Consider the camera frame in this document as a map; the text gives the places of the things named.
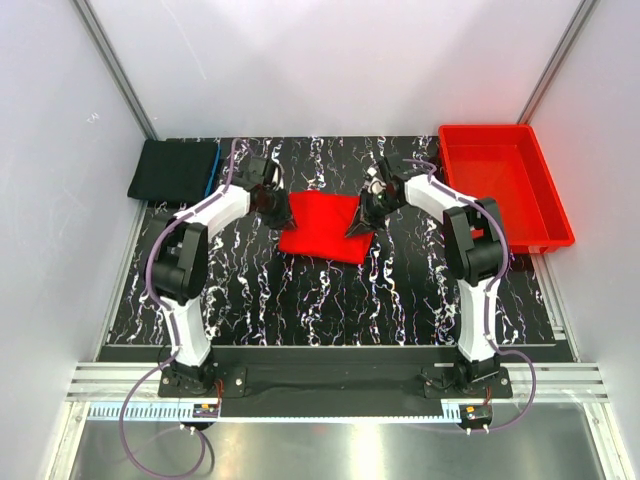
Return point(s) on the folded black t shirt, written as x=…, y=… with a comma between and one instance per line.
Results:
x=172, y=171

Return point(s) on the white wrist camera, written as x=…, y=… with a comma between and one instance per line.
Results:
x=373, y=182
x=277, y=178

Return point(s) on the white slotted cable duct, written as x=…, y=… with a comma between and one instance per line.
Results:
x=182, y=412

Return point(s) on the aluminium table edge rail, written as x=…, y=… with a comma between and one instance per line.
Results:
x=546, y=382

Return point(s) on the right small electronics board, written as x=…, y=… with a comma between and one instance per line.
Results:
x=479, y=412

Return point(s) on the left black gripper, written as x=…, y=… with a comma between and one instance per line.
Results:
x=284, y=219

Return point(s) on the left small electronics board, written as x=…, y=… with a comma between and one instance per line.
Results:
x=206, y=410

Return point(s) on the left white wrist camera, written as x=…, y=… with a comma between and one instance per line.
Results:
x=277, y=178

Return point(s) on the right aluminium frame post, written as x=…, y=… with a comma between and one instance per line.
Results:
x=577, y=23

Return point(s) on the left aluminium frame post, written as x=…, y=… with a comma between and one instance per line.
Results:
x=107, y=52

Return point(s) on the red t shirt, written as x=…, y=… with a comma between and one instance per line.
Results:
x=322, y=222

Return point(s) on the aluminium frame post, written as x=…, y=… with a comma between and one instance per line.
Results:
x=107, y=52
x=577, y=23

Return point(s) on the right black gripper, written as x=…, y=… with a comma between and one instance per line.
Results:
x=364, y=220

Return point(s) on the small electronics board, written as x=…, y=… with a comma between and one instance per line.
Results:
x=206, y=410
x=479, y=412

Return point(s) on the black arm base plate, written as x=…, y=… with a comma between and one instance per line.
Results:
x=357, y=403

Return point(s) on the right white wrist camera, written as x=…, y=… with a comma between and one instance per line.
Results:
x=373, y=182

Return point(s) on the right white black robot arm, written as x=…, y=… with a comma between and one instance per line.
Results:
x=476, y=253

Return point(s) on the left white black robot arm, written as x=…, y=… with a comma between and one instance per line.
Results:
x=177, y=266

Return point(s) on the red plastic bin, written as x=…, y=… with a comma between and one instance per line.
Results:
x=505, y=162

